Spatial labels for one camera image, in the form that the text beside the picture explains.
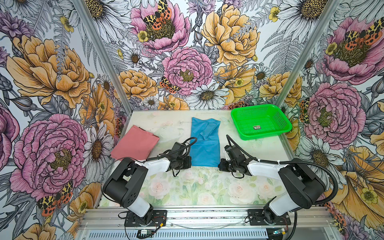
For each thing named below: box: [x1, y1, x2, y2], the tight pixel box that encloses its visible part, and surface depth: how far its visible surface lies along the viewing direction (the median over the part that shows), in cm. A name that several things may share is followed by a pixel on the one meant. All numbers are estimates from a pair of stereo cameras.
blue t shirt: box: [189, 117, 221, 167], surface depth 102 cm
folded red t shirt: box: [110, 125, 160, 160], surface depth 101 cm
